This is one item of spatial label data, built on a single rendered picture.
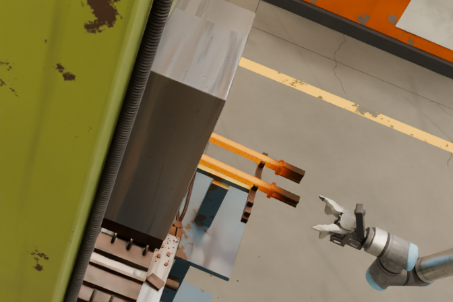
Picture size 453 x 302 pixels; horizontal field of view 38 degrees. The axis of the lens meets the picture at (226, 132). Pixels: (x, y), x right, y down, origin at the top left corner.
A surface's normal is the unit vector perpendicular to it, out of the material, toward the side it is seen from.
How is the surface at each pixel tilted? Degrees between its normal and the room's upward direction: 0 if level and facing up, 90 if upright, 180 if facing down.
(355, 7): 90
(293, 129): 0
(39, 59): 90
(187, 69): 0
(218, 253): 0
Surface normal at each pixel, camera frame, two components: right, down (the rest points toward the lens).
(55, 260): -0.20, 0.62
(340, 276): 0.32, -0.69
